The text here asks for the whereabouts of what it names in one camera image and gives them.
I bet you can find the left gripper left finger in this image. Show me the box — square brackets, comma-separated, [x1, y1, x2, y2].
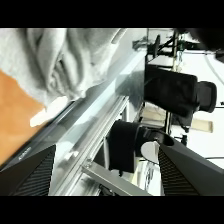
[0, 144, 57, 197]

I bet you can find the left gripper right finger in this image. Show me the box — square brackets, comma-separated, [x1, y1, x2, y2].
[157, 142, 224, 197]

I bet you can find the grey garment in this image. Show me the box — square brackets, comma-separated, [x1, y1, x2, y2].
[0, 28, 128, 129]

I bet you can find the silver frame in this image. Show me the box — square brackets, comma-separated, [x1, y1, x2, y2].
[49, 49, 155, 197]

